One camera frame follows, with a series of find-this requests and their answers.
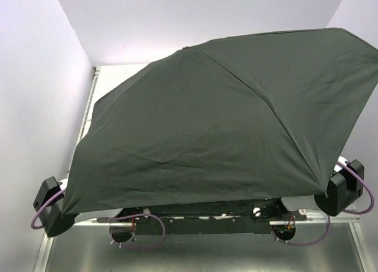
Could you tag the black folding umbrella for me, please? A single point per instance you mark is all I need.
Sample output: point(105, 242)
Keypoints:
point(239, 118)

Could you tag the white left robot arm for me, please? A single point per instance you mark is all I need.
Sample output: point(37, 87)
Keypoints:
point(48, 205)

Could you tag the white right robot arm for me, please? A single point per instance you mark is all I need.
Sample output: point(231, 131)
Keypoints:
point(343, 191)

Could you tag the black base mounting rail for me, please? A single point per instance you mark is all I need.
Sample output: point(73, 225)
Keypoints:
point(225, 217)

